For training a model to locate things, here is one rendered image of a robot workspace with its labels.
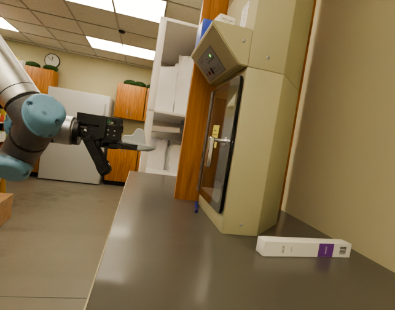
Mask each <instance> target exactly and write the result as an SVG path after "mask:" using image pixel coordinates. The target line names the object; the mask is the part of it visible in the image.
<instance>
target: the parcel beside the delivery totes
mask: <svg viewBox="0 0 395 310"><path fill-rule="evenodd" d="M13 197H14V194H13V193H0V226H1V225H3V224H4V223H5V222H6V221H7V220H8V219H9V218H10V217H11V213H12V203H13Z"/></svg>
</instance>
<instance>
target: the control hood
mask: <svg viewBox="0 0 395 310"><path fill-rule="evenodd" d="M252 32H253V30H251V29H248V28H243V27H240V26H236V25H232V24H229V23H224V22H220V21H217V20H213V21H212V22H211V24H210V26H209V27H208V29H207V30H206V32H205V34H204V35H203V37H202V38H201V40H200V42H199V43H198V45H197V46H196V48H195V50H194V51H193V53H192V55H191V58H192V59H193V61H194V62H195V64H196V65H197V66H198V68H199V70H200V71H201V73H202V74H203V75H204V77H205V79H206V80H207V81H208V83H209V84H210V85H213V86H217V85H218V84H220V83H221V82H223V81H224V80H226V79H227V78H229V77H230V76H232V75H234V74H235V73H237V72H239V71H240V70H242V69H243V68H245V67H246V66H247V65H248V59H249V52H250V48H251V40H252ZM209 46H211V47H212V49H213V50H214V52H215V54H216V55H217V57H218V58H219V59H220V61H221V63H222V64H223V66H224V68H225V69H226V70H225V71H224V72H223V73H221V74H220V75H218V76H217V77H216V78H214V79H213V80H212V81H211V82H210V81H209V79H208V78H207V76H206V74H205V73H204V72H203V70H202V69H201V67H200V65H199V64H198V63H197V62H198V60H199V59H200V57H201V56H202V55H203V54H204V52H205V51H206V50H207V48H208V47H209Z"/></svg>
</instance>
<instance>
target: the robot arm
mask: <svg viewBox="0 0 395 310"><path fill-rule="evenodd" d="M0 105H1V106H2V107H3V109H4V111H5V112H6V113H7V114H6V119H5V120H4V131H5V133H6V134H7V137H6V139H5V140H4V143H3V144H2V146H1V148H0V178H2V179H5V180H9V181H23V180H25V179H27V178H28V177H29V175H30V173H31V171H33V170H34V168H33V167H34V165H35V163H36V162H37V160H38V159H39V157H40V156H41V154H42V153H43V152H44V150H45V149H46V147H47V146H48V144H49V143H50V142H51V143H59V144H65V145H80V143H81V141H82V140H83V142H84V144H85V146H86V148H87V150H88V152H89V154H90V156H91V158H92V160H93V161H94V163H95V165H96V169H97V171H98V173H99V174H100V175H101V176H102V177H103V176H105V175H107V174H109V173H110V172H111V170H112V169H111V168H112V167H111V165H110V163H109V161H108V160H107V159H106V156H105V155H104V153H103V150H102V149H101V148H109V149H128V150H134V151H148V152H149V151H152V150H155V148H156V147H155V146H149V145H146V141H145V136H144V130H143V129H136V130H135V132H134V134H133V135H124V136H123V137H122V141H120V140H121V134H122V133H123V120H122V119H119V118H115V117H107V116H99V115H95V114H87V113H80V112H77V118H75V117H74V116H67V115H66V110H65V108H64V106H63V105H62V104H61V102H60V101H57V100H56V99H55V98H54V97H52V96H50V95H47V94H44V93H40V91H39V90H38V88H37V87H36V85H35V84H34V82H33V81H32V80H31V78H30V77H29V76H28V74H27V72H26V71H25V69H24V68H23V67H22V65H21V64H20V62H19V61H18V60H17V58H16V56H15V55H14V54H13V52H12V51H11V49H10V48H9V46H8V45H7V44H6V42H5V40H3V38H2V36H1V35H0ZM84 129H86V130H87V131H86V130H84ZM130 142H131V143H130Z"/></svg>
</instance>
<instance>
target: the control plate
mask: <svg viewBox="0 0 395 310"><path fill-rule="evenodd" d="M209 54H210V55H211V57H210V56H209ZM206 58H207V59H208V61H207V60H206ZM197 63H198V64H199V65H200V67H201V69H202V70H203V72H204V73H205V74H206V76H207V78H208V79H209V81H210V82H211V81H212V80H213V79H214V78H216V77H217V76H218V75H220V74H221V73H223V72H224V71H225V70H226V69H225V68H224V66H223V64H222V63H221V61H220V59H219V58H218V57H217V55H216V54H215V52H214V50H213V49H212V47H211V46H209V47H208V48H207V50H206V51H205V52H204V54H203V55H202V56H201V57H200V59H199V60H198V62H197ZM217 64H218V65H219V66H217ZM215 65H216V66H217V68H214V69H215V70H213V67H215ZM210 68H212V70H213V71H214V74H213V73H212V72H211V70H210ZM208 72H210V73H211V75H209V73H208ZM207 74H208V75H209V76H208V75H207Z"/></svg>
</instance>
